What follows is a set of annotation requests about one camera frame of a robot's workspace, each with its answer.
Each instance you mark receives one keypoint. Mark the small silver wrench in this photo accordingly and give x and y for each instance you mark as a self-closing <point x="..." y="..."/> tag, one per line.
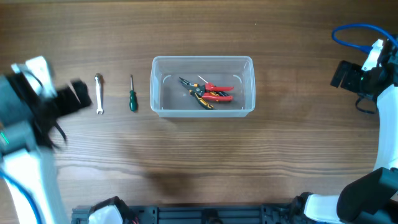
<point x="99" y="96"/>

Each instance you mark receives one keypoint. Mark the red handled cutting pliers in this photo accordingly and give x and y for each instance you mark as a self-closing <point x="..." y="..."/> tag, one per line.
<point x="217" y="93"/>

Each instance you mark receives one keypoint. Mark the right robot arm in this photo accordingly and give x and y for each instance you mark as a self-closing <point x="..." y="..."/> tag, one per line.
<point x="373" y="197"/>

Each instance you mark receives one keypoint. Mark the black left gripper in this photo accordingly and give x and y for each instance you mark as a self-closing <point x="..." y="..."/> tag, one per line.
<point x="71" y="104"/>

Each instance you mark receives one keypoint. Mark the clear plastic container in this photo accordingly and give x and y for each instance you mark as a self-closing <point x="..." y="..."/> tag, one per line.
<point x="169" y="99"/>

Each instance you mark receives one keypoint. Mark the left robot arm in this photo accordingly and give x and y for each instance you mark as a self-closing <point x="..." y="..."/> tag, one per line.
<point x="29" y="171"/>

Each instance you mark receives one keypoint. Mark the green handled screwdriver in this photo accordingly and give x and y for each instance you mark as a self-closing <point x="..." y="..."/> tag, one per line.
<point x="132" y="99"/>

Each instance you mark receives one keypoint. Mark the orange black needle-nose pliers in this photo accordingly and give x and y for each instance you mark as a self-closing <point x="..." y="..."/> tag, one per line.
<point x="197" y="91"/>

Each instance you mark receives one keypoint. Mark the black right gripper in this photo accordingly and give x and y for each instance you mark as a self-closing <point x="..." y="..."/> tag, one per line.
<point x="348" y="83"/>

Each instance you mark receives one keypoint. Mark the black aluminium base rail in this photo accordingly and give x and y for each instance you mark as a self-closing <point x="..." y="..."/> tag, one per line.
<point x="260" y="214"/>

